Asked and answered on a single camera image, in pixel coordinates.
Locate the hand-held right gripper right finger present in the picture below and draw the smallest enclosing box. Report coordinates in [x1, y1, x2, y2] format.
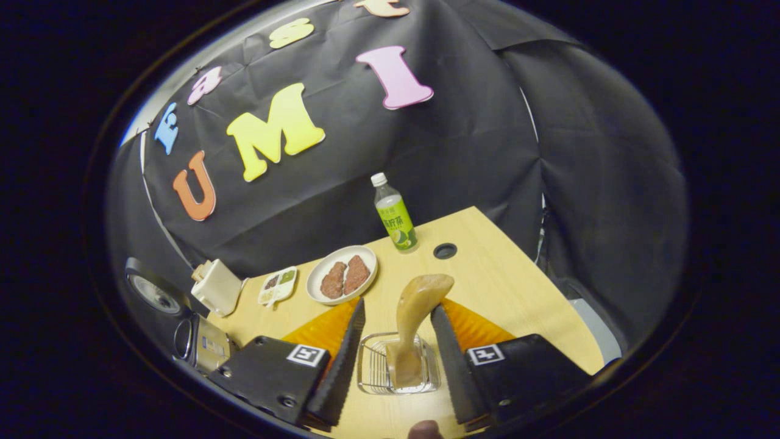
[430, 298, 592, 427]

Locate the wooden spoon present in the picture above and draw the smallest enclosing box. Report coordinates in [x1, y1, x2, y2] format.
[386, 274, 455, 390]

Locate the white toaster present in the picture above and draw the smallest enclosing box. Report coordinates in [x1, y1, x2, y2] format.
[191, 259, 244, 317]

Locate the white divided dish of beans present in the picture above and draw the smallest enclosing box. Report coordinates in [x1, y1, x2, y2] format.
[257, 266, 298, 307]

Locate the white round plate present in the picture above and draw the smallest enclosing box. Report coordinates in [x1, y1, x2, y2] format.
[305, 245, 378, 305]

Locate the metal wire chopstick holder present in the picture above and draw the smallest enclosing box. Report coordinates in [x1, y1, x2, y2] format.
[357, 331, 442, 395]

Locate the brown meat piece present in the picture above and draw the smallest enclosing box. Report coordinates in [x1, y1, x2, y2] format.
[320, 262, 347, 299]
[343, 255, 371, 296]

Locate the black backdrop cloth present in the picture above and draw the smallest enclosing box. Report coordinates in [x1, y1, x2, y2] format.
[104, 0, 692, 348]

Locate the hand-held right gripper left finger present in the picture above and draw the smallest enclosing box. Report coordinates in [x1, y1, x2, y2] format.
[207, 297, 366, 427]

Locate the black and silver rice cooker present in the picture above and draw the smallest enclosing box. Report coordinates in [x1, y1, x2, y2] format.
[125, 257, 239, 374]

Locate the green tea bottle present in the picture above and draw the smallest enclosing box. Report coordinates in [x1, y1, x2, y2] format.
[370, 172, 419, 252]

